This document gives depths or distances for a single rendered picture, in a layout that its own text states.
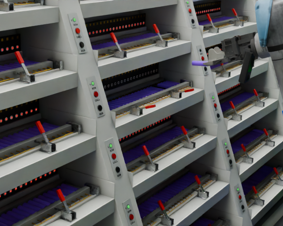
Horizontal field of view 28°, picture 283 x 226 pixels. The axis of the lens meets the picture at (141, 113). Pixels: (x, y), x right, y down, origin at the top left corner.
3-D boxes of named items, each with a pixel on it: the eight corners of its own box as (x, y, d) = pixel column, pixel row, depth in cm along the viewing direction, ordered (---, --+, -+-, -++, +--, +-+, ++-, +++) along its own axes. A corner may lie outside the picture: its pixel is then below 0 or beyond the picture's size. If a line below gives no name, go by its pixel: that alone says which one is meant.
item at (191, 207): (228, 193, 228) (231, 161, 224) (148, 258, 180) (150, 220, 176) (184, 180, 239) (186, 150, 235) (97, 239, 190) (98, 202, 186)
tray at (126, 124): (203, 100, 225) (205, 76, 222) (114, 141, 176) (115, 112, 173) (160, 91, 235) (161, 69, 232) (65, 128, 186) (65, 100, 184)
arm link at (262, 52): (278, 54, 195) (269, 58, 187) (264, 57, 198) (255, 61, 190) (271, 28, 195) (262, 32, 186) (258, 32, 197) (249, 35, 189)
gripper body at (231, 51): (227, 38, 203) (258, 30, 196) (232, 62, 204) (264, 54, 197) (218, 41, 197) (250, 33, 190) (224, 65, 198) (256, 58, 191)
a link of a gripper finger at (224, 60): (215, 58, 203) (237, 53, 198) (216, 63, 203) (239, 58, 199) (210, 60, 199) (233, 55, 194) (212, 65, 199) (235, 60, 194)
